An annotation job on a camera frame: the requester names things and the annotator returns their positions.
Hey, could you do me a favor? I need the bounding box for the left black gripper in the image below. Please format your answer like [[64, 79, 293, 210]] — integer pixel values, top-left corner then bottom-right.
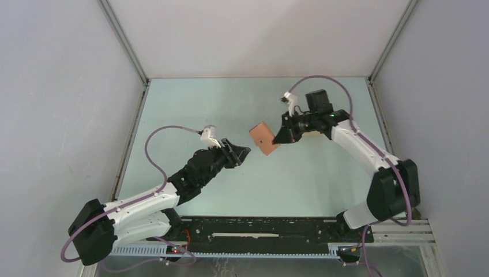
[[199, 138, 250, 186]]

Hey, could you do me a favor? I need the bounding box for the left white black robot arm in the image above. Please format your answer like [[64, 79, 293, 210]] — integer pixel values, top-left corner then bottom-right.
[[68, 138, 251, 266]]

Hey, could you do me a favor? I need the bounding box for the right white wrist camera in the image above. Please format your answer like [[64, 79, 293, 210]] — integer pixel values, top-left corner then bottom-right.
[[280, 91, 298, 117]]

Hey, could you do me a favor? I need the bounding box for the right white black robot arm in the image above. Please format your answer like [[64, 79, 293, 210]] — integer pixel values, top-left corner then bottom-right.
[[272, 110, 420, 241]]

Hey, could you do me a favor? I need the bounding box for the orange leather card holder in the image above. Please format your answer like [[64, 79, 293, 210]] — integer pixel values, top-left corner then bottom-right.
[[249, 121, 280, 156]]

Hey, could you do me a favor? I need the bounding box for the white slotted cable duct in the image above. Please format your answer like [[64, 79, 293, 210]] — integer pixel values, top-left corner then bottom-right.
[[109, 244, 340, 259]]

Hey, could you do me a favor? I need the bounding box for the beige oval tray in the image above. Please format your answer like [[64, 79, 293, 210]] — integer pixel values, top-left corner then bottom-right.
[[303, 131, 322, 136]]

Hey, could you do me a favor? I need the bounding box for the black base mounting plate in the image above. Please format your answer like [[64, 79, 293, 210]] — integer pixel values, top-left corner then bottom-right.
[[163, 216, 374, 254]]

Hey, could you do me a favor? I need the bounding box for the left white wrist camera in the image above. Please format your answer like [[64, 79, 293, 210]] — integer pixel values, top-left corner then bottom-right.
[[200, 125, 222, 148]]

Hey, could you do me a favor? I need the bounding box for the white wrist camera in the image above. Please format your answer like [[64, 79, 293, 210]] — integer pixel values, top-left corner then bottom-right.
[[200, 125, 222, 148], [280, 91, 298, 117]]

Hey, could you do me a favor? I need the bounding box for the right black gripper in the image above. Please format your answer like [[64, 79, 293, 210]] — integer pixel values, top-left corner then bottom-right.
[[273, 110, 318, 144]]

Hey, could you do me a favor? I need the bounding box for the aluminium frame rail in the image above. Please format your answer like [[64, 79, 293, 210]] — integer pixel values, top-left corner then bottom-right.
[[372, 220, 435, 246]]

